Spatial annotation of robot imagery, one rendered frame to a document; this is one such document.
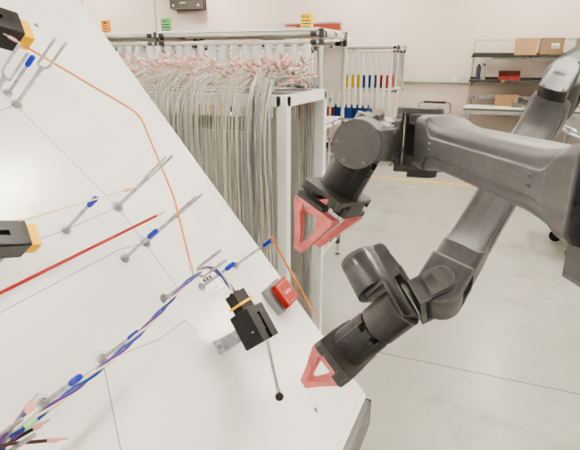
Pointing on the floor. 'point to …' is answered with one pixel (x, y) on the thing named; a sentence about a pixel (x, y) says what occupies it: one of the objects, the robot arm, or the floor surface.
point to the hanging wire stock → (252, 145)
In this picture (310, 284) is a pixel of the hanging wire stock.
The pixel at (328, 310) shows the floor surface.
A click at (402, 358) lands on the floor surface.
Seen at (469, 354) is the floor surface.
